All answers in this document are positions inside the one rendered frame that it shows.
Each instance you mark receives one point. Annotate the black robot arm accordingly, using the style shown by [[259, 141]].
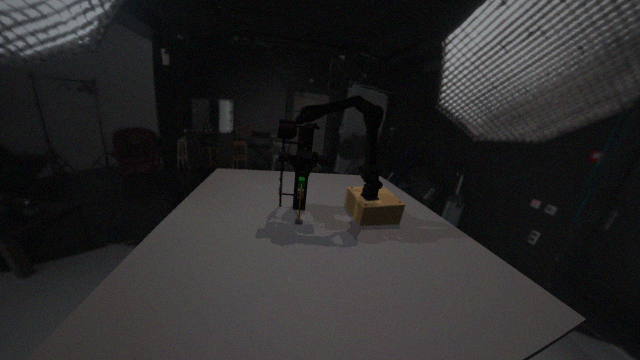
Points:
[[373, 117]]

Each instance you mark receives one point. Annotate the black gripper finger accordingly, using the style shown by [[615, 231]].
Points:
[[309, 170], [295, 166]]

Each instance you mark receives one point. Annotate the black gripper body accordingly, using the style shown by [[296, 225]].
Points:
[[285, 156]]

